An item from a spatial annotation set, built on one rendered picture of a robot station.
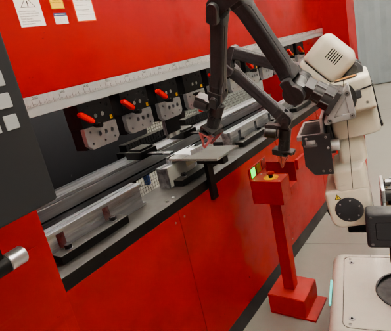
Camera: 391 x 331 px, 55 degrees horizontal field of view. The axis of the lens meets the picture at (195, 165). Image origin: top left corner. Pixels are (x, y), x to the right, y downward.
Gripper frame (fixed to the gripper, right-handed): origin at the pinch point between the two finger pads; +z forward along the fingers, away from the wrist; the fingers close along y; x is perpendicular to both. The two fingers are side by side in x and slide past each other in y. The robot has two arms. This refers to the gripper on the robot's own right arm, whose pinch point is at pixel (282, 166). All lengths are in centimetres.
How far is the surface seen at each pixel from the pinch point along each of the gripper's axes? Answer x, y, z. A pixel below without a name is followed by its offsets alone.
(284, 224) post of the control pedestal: 7.8, -5.9, 28.3
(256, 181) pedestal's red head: 15.0, 7.2, 3.9
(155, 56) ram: 38, 46, -56
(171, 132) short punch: 36, 41, -22
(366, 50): -709, 78, 29
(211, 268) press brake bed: 47, 14, 37
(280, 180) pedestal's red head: 14.0, -4.5, 1.1
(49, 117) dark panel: 59, 96, -27
